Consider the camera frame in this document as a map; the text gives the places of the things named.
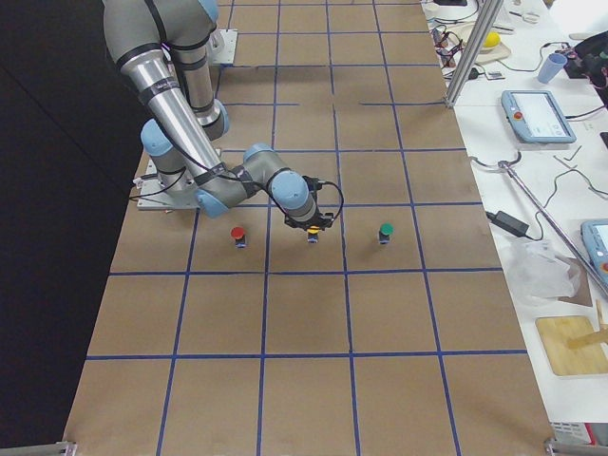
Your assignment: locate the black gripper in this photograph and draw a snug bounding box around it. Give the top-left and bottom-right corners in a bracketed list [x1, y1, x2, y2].
[284, 176, 333, 231]

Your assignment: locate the yellow push button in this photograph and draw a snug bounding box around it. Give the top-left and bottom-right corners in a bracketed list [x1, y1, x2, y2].
[306, 226, 320, 244]

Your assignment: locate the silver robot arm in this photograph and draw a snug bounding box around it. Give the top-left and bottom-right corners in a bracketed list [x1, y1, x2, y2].
[104, 1, 336, 231]

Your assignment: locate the green push button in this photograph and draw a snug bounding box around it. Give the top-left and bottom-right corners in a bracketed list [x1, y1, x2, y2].
[378, 222, 394, 245]

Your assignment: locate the red push button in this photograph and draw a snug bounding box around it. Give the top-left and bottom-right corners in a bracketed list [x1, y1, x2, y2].
[230, 226, 247, 249]

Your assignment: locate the black power adapter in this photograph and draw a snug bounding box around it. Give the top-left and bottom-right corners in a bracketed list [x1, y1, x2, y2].
[486, 211, 529, 238]

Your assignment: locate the metal rod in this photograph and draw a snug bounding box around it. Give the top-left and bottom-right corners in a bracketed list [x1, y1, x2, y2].
[498, 161, 608, 297]

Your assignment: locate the clear plastic bag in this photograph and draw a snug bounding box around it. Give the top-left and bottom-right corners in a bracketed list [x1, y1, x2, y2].
[499, 239, 587, 307]

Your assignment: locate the upper blue teach pendant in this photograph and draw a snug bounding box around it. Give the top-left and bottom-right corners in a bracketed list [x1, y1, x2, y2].
[501, 90, 577, 144]

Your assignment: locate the blue teach pendant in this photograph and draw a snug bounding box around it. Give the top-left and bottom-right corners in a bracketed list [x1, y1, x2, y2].
[580, 218, 608, 284]
[501, 90, 577, 144]

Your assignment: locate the yellow lemon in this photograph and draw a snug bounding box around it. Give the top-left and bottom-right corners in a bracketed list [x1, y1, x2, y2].
[483, 31, 501, 48]

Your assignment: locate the wooden cutting board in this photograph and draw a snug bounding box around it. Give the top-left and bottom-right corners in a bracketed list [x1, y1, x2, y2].
[536, 315, 607, 376]

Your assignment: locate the lower blue teach pendant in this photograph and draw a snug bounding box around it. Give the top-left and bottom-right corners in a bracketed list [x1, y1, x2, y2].
[580, 218, 608, 284]

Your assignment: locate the blue plastic cup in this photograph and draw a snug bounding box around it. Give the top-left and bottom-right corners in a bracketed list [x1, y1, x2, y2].
[537, 52, 568, 84]

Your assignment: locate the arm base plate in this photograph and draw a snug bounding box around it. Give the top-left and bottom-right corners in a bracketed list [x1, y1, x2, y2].
[206, 29, 238, 67]
[137, 142, 199, 210]

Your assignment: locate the aluminium frame post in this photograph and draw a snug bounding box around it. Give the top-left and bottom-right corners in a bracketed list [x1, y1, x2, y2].
[445, 0, 503, 108]

